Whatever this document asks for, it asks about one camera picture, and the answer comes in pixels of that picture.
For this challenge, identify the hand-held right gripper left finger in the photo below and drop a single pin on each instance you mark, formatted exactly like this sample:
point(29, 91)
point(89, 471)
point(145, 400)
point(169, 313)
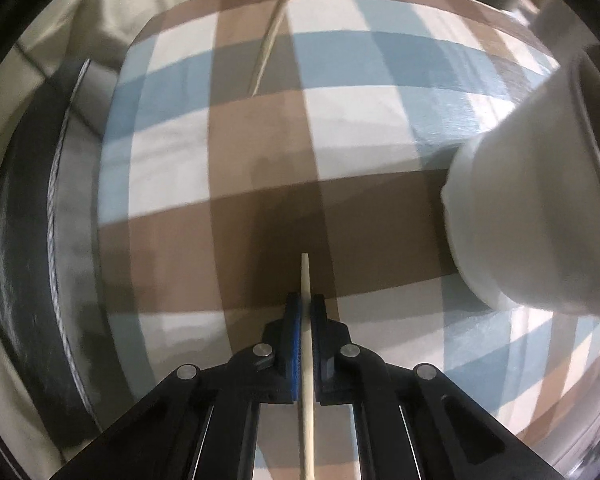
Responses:
point(294, 350)

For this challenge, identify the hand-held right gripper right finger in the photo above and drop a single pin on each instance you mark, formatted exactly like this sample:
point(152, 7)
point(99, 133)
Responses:
point(321, 350)

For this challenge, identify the single wooden chopstick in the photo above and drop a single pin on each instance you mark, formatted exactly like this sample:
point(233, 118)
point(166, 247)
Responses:
point(307, 435)
point(275, 25)

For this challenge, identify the white grey utensil holder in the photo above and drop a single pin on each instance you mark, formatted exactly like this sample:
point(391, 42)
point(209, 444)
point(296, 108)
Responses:
point(520, 210)

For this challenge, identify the checked tablecloth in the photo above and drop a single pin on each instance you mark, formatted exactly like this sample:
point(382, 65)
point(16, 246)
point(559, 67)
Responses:
point(230, 160)

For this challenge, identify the dark cloth with white stitching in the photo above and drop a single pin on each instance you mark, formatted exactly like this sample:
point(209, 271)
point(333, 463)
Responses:
point(30, 210)

